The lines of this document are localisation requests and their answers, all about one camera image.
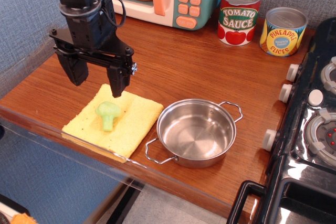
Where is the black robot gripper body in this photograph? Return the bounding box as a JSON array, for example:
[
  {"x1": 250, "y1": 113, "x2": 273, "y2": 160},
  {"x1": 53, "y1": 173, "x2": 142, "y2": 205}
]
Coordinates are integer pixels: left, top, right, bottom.
[{"x1": 49, "y1": 0, "x2": 137, "y2": 75}]

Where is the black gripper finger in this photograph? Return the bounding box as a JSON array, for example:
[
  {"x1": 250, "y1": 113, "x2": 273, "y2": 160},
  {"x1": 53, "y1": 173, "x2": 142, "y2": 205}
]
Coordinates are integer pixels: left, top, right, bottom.
[
  {"x1": 56, "y1": 51, "x2": 89, "y2": 86},
  {"x1": 107, "y1": 66, "x2": 130, "y2": 98}
]

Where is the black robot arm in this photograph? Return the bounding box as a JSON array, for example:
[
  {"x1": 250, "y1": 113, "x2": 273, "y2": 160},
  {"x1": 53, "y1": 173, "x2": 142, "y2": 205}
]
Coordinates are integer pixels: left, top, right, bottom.
[{"x1": 49, "y1": 0, "x2": 137, "y2": 98}]

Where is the stainless steel pot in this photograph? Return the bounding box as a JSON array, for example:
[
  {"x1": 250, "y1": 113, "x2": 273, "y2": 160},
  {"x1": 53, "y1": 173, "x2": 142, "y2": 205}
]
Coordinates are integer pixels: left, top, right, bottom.
[{"x1": 145, "y1": 99, "x2": 243, "y2": 168}]

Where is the red tomato sauce can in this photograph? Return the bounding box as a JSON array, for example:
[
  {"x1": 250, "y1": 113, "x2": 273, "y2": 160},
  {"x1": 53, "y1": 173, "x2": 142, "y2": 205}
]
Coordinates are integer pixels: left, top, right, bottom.
[{"x1": 217, "y1": 0, "x2": 261, "y2": 46}]

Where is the yellow pineapple slices can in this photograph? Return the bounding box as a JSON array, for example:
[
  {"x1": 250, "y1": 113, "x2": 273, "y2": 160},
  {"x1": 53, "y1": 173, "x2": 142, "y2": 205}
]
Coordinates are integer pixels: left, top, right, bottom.
[{"x1": 259, "y1": 7, "x2": 308, "y2": 57}]

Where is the green toy broccoli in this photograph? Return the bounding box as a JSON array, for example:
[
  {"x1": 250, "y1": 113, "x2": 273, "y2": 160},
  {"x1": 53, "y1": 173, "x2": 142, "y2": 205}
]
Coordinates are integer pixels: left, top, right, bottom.
[{"x1": 95, "y1": 101, "x2": 121, "y2": 132}]

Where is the yellow folded cloth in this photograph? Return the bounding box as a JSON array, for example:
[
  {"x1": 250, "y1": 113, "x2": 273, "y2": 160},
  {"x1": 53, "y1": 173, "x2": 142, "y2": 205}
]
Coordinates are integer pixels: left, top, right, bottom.
[{"x1": 62, "y1": 84, "x2": 163, "y2": 163}]

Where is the clear acrylic table guard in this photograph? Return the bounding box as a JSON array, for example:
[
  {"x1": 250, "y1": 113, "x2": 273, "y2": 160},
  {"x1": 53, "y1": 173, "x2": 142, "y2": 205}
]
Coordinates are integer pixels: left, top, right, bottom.
[{"x1": 1, "y1": 105, "x2": 269, "y2": 217}]

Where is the orange object bottom left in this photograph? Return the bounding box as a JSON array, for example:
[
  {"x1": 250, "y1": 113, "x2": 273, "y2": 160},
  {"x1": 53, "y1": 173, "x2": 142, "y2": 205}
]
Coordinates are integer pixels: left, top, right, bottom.
[{"x1": 10, "y1": 213, "x2": 37, "y2": 224}]

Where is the white stove knob bottom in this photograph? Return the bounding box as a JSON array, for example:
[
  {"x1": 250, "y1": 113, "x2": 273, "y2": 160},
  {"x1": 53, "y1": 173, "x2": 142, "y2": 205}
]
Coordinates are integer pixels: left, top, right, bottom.
[{"x1": 262, "y1": 129, "x2": 277, "y2": 152}]

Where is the white stove knob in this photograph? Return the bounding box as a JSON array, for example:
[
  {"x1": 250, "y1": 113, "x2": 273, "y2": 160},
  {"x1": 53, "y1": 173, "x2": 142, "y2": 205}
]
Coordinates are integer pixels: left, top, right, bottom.
[
  {"x1": 286, "y1": 64, "x2": 300, "y2": 82},
  {"x1": 278, "y1": 84, "x2": 292, "y2": 103},
  {"x1": 262, "y1": 129, "x2": 277, "y2": 152}
]

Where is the white stove knob middle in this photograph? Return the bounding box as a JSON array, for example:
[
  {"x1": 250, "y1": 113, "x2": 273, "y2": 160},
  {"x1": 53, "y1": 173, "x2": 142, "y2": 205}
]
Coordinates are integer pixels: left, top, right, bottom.
[{"x1": 278, "y1": 84, "x2": 292, "y2": 103}]

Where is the white stove knob top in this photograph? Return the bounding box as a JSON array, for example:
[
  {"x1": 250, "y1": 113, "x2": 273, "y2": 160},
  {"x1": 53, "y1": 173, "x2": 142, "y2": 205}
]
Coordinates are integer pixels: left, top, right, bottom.
[{"x1": 286, "y1": 64, "x2": 300, "y2": 82}]

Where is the white round stove button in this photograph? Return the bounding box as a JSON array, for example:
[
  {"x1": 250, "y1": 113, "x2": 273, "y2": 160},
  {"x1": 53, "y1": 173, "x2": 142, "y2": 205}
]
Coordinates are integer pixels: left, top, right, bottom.
[{"x1": 308, "y1": 89, "x2": 323, "y2": 106}]

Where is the grey stove burner front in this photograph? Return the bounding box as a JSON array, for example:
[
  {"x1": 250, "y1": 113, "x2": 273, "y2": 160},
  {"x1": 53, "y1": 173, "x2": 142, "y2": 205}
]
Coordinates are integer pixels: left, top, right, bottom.
[{"x1": 305, "y1": 108, "x2": 335, "y2": 167}]

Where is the grey stove burner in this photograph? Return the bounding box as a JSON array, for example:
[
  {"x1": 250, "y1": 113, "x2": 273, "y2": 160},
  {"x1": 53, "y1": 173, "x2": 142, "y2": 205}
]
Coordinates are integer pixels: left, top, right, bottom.
[
  {"x1": 320, "y1": 57, "x2": 336, "y2": 94},
  {"x1": 305, "y1": 108, "x2": 335, "y2": 167}
]

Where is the grey stove burner rear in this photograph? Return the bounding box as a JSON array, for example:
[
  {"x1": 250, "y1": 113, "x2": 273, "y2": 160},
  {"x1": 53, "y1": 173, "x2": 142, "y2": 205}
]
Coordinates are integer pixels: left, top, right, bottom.
[{"x1": 320, "y1": 57, "x2": 336, "y2": 94}]

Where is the black toy stove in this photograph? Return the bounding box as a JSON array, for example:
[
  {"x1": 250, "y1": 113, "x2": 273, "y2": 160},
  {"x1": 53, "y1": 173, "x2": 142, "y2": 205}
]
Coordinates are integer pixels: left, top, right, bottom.
[{"x1": 226, "y1": 17, "x2": 336, "y2": 224}]

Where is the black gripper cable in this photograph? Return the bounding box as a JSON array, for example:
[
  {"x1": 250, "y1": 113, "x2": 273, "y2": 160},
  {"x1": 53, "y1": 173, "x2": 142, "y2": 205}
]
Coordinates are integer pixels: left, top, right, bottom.
[{"x1": 100, "y1": 0, "x2": 127, "y2": 28}]

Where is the black oven door handle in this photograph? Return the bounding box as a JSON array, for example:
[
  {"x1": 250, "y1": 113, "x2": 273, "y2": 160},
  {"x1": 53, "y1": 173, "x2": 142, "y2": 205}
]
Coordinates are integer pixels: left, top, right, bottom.
[{"x1": 227, "y1": 180, "x2": 266, "y2": 224}]

